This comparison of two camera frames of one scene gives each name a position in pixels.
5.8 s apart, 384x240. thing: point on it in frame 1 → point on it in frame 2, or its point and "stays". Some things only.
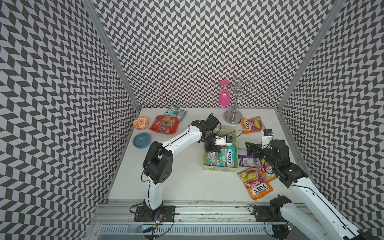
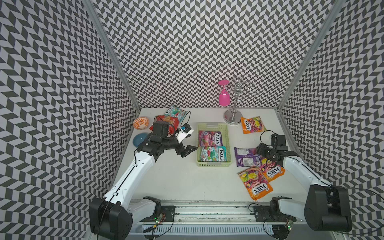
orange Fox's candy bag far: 252,125 stays
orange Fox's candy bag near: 256,182 stays
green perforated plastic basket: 221,132 → 223,127
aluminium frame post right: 334,10 stays
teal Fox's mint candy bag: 230,160 → 217,154
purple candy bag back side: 247,160 stays
